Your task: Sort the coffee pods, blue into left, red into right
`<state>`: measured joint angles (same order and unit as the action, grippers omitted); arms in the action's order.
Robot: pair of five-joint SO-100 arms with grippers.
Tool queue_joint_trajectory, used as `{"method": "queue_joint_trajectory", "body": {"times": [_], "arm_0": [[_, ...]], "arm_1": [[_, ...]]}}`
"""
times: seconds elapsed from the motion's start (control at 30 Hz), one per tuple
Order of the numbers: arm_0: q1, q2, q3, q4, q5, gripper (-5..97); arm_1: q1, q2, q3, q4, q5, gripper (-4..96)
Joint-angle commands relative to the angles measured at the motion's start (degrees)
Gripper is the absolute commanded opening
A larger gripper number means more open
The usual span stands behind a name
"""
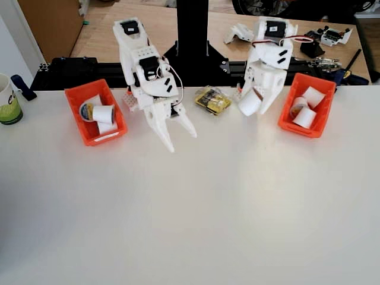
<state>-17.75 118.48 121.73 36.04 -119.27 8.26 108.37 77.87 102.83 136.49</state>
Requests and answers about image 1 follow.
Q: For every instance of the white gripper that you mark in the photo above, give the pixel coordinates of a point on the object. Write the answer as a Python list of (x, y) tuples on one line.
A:
[(271, 81), (158, 114)]

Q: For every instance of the white coffee pod red lid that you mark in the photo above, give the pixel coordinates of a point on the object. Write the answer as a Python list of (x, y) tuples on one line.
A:
[(313, 96), (304, 118), (298, 105)]

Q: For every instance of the yellow black sachet bundle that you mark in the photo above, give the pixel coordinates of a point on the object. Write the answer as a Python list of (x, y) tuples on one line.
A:
[(212, 102)]

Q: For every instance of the white coffee pod blue lid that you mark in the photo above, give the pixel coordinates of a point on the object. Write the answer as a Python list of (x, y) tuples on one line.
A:
[(107, 128)]

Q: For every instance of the white pod blue yellow lid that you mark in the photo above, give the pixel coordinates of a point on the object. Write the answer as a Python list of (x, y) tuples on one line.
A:
[(86, 111)]

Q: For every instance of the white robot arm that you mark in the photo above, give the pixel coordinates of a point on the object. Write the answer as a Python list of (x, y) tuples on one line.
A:
[(124, 41), (252, 56)]

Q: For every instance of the white printed robot part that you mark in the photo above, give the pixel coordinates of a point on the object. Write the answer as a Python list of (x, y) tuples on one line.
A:
[(237, 32)]

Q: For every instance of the black printed part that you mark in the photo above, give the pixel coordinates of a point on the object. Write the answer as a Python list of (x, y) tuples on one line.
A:
[(313, 50)]

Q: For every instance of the silver metal clamp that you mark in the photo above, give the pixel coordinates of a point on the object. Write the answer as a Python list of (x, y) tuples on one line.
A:
[(326, 63)]

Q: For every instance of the black bicycle wheel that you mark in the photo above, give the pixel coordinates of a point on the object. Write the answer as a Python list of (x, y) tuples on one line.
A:
[(252, 9)]

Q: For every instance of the blue yellow bar clamp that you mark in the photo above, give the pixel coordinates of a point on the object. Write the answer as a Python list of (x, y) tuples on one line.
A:
[(341, 75)]

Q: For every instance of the white part with electronics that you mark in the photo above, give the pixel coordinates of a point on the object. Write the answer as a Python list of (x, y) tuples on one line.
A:
[(332, 37)]

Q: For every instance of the orange plastic bin white label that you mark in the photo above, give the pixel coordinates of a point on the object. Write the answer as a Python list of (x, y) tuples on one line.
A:
[(74, 101)]

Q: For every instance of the black flat box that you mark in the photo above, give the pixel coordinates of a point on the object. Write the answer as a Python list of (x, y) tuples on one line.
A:
[(74, 61)]

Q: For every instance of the person in dark green clothes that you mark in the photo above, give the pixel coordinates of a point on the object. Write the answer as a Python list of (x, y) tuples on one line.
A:
[(371, 50)]

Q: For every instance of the wooden cabinet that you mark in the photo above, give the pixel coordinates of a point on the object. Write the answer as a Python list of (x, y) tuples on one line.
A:
[(50, 26)]

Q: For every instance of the white green mug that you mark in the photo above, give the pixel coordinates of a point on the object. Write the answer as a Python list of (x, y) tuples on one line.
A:
[(9, 101)]

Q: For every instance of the black camera mast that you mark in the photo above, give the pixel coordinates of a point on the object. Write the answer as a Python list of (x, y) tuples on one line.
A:
[(192, 29)]

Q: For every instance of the black aluminium rail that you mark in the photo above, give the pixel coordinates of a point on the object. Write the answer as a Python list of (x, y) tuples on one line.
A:
[(59, 81)]

